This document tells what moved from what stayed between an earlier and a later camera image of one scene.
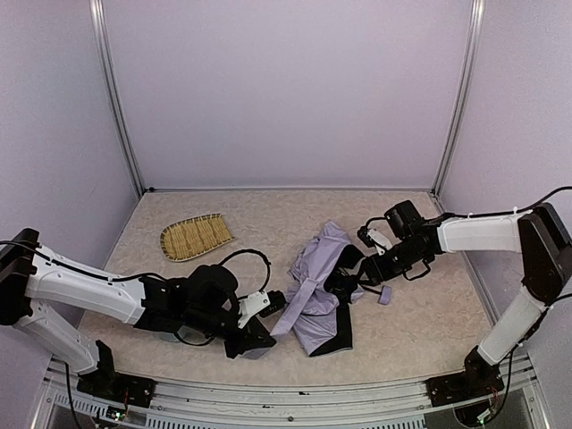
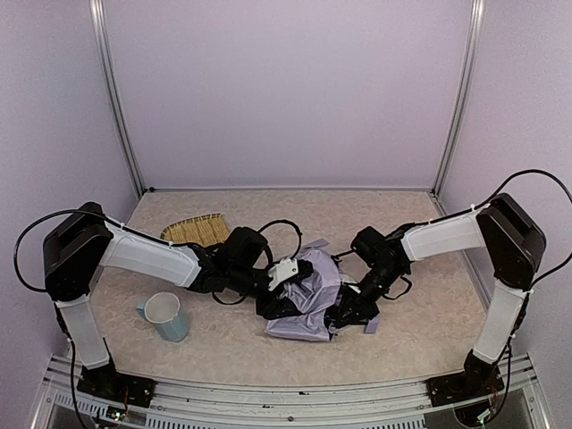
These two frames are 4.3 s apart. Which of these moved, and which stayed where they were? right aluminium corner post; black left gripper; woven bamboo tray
Moved: black left gripper
Stayed: right aluminium corner post; woven bamboo tray
